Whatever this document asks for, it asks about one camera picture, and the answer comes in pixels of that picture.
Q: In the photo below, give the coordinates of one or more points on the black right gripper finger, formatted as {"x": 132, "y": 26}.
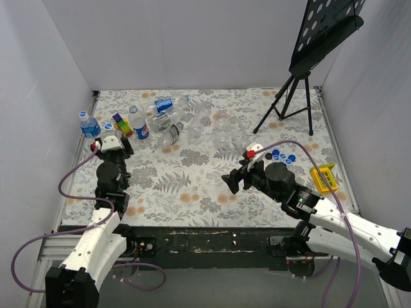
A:
{"x": 244, "y": 167}
{"x": 233, "y": 179}

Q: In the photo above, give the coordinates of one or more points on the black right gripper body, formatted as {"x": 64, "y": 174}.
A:
{"x": 241, "y": 177}

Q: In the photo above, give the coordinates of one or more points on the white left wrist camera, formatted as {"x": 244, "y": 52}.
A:
{"x": 107, "y": 143}

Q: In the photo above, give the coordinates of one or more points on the black music stand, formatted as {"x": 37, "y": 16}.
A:
{"x": 325, "y": 25}

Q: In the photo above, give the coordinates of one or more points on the colourful toy block car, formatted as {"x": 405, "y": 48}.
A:
{"x": 122, "y": 125}

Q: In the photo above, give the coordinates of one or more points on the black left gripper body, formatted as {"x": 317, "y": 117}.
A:
{"x": 127, "y": 147}

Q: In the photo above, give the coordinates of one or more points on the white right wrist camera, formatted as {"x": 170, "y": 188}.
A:
{"x": 253, "y": 154}

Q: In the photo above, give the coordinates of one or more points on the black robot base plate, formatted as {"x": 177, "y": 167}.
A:
{"x": 215, "y": 247}

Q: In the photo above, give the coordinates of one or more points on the Pocari Sweat plastic bottle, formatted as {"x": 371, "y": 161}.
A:
{"x": 90, "y": 128}

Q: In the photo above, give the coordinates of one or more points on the small labelled clear bottle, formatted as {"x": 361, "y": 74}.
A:
{"x": 165, "y": 119}

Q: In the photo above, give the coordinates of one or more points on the yellow green toy blocks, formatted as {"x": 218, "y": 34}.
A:
{"x": 323, "y": 178}

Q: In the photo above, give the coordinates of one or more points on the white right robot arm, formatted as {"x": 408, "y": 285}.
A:
{"x": 324, "y": 228}

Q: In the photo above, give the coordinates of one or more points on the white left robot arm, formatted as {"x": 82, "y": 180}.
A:
{"x": 77, "y": 281}

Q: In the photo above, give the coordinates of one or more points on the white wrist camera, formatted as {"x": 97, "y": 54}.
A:
{"x": 253, "y": 154}
{"x": 107, "y": 143}

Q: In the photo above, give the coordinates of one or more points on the tall clear plastic bottle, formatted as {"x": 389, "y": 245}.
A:
{"x": 202, "y": 113}

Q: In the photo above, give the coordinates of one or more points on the Pepsi plastic bottle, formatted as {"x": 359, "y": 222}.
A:
{"x": 159, "y": 105}
{"x": 138, "y": 123}

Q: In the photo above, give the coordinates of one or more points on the clear bottle black label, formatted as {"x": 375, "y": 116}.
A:
{"x": 171, "y": 136}

